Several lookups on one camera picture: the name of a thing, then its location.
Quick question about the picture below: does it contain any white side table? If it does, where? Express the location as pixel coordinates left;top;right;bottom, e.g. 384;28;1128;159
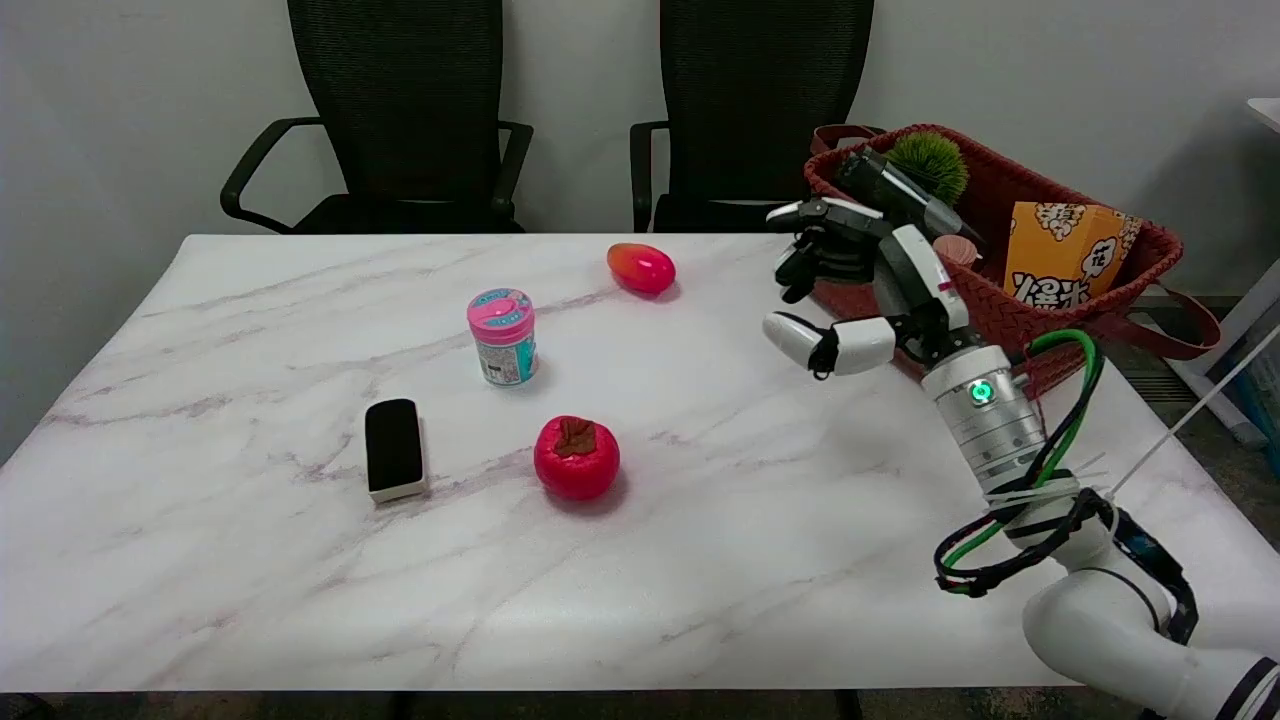
1165;97;1280;451

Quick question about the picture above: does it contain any orange popcorn box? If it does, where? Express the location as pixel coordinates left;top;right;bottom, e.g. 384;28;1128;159
1003;201;1143;309

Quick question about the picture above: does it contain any green and black cable bundle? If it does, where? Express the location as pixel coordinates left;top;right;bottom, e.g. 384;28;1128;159
933;328;1201;646

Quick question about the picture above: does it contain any white zip tie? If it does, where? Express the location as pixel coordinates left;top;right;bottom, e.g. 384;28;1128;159
985;325;1280;511

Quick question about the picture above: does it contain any pink orange toy mango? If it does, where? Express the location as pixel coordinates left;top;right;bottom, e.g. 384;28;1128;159
606;242;678;296

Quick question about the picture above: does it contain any dark glass bottle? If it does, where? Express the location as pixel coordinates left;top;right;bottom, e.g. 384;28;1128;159
835;147;986;246

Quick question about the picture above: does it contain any red woven basket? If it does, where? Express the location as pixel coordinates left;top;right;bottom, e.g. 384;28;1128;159
803;123;1223;401

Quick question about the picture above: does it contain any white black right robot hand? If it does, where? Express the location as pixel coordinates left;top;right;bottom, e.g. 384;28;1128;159
763;197;988;381

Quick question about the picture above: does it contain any black mesh office chair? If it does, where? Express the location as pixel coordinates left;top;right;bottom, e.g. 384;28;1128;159
630;0;876;234
220;0;534;235

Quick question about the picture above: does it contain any green spiky ball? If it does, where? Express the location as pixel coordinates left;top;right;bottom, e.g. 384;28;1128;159
885;131;971;206

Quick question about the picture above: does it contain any black whiteboard eraser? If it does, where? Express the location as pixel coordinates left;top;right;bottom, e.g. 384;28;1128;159
364;398;430;504

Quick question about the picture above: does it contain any pink lid gum jar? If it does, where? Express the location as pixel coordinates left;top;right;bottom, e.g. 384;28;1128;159
466;288;539;388

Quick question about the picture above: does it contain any blue storage bin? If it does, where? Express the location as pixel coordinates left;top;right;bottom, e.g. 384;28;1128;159
1230;335;1280;473

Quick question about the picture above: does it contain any red toy persimmon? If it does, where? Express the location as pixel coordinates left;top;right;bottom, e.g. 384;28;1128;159
533;415;621;502

